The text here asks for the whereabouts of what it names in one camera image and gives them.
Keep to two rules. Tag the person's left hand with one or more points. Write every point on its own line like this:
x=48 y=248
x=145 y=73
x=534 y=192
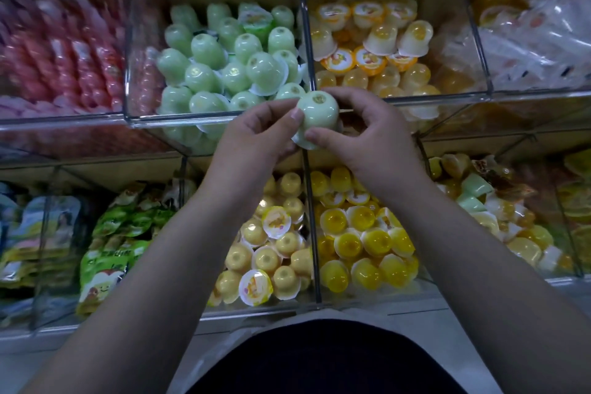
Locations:
x=245 y=154

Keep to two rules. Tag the person's right hand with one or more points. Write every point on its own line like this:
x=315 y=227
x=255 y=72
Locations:
x=379 y=149

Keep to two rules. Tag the single green jelly cup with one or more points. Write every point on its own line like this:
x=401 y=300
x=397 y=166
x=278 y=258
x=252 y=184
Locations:
x=319 y=112

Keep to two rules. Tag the pile of yellow jelly cups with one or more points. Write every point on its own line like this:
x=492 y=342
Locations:
x=360 y=241

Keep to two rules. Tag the pile of green jelly cups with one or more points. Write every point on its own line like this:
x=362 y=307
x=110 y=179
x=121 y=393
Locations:
x=203 y=66

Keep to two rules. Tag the pile of pale yellow jelly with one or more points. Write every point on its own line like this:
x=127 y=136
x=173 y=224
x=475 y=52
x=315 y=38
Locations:
x=268 y=250

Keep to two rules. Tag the pile of orange-lid jelly cups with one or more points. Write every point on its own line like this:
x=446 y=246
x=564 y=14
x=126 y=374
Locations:
x=369 y=47

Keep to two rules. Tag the pile of pastel jelly cups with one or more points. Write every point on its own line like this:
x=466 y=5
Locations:
x=499 y=214

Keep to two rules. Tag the green juice pouches pile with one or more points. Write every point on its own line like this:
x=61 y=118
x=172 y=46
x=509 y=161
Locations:
x=111 y=250

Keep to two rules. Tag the pile of clear packets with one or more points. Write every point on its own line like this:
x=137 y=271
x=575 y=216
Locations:
x=536 y=38

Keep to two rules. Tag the pile of pink jelly sticks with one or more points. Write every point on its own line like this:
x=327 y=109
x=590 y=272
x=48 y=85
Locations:
x=55 y=66

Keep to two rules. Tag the pile of pale jelly pouches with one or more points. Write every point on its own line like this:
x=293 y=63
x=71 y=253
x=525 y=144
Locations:
x=37 y=241

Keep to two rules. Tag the person's left forearm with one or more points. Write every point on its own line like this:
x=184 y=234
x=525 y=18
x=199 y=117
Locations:
x=138 y=306

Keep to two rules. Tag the person's right forearm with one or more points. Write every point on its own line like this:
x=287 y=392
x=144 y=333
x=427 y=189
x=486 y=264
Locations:
x=508 y=297

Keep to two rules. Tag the black shirt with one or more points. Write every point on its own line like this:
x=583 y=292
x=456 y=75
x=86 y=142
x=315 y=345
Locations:
x=328 y=361

